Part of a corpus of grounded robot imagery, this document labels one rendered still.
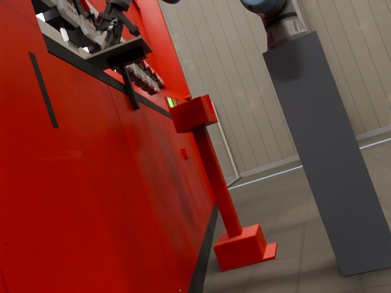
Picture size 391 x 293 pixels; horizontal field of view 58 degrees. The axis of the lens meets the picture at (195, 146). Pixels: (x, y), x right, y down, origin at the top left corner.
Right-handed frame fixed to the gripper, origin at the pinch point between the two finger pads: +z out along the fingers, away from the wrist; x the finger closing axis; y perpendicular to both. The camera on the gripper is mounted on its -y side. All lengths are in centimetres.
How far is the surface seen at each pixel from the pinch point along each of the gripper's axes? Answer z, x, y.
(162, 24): -70, -216, 59
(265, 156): 21, -479, -100
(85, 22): -11.0, -11.3, 19.7
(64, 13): -8.1, 9.0, 16.9
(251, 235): 50, -26, -79
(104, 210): 37, 59, -39
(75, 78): 13, 50, -18
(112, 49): -1.5, 8.2, -5.0
